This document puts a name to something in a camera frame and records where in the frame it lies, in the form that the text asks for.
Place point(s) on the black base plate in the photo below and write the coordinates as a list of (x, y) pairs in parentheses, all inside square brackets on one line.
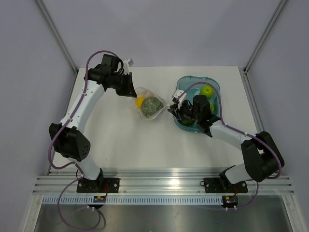
[(217, 185), (102, 185)]

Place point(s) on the dark green avocado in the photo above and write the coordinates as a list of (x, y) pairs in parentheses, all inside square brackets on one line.
[(187, 122)]

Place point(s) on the white slotted cable duct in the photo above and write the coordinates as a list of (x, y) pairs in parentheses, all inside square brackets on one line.
[(137, 200)]

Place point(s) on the green apple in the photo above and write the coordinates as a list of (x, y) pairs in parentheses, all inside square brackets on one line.
[(207, 91)]

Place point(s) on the aluminium mounting rail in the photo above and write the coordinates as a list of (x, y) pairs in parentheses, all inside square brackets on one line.
[(173, 181)]

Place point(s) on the green netted melon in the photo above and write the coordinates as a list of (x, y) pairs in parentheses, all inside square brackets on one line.
[(150, 106)]

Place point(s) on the left small circuit board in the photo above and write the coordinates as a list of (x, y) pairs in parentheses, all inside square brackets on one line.
[(99, 199)]

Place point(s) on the light green bumpy fruit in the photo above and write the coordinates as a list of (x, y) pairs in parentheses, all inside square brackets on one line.
[(212, 108)]

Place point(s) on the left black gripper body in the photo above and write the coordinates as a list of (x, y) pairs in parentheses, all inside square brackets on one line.
[(117, 80)]

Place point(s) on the left aluminium frame post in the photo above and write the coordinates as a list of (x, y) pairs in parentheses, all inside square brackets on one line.
[(53, 29)]

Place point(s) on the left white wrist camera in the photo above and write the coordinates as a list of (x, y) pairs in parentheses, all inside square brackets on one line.
[(127, 63)]

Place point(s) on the teal plastic tray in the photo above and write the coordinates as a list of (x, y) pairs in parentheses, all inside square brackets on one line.
[(185, 82)]

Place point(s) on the right aluminium frame post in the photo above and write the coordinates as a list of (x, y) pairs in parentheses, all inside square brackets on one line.
[(266, 33)]

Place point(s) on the right small circuit board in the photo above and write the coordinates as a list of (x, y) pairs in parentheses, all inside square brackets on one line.
[(230, 200)]

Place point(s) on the clear dotted zip bag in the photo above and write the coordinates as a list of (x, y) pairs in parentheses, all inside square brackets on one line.
[(144, 92)]

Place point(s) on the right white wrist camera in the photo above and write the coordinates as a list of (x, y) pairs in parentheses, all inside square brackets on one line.
[(178, 97)]

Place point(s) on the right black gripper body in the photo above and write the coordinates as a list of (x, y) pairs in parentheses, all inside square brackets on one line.
[(188, 110)]

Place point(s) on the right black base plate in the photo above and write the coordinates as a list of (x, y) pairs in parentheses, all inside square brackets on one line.
[(217, 185)]

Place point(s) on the small circuit board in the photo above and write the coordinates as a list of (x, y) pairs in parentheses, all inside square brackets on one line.
[(230, 200), (99, 199)]

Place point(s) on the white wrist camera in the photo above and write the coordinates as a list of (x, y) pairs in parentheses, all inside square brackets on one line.
[(178, 97), (127, 63)]

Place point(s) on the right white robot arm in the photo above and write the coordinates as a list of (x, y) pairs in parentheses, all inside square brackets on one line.
[(261, 157)]

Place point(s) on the yellow fruit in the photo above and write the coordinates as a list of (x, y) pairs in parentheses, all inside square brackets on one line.
[(139, 101)]

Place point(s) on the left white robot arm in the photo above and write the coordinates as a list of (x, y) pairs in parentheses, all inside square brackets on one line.
[(68, 135)]

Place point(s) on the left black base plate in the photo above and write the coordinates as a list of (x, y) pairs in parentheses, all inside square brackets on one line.
[(102, 185)]

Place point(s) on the aluminium frame post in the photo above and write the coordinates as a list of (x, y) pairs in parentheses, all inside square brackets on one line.
[(53, 29), (266, 33)]

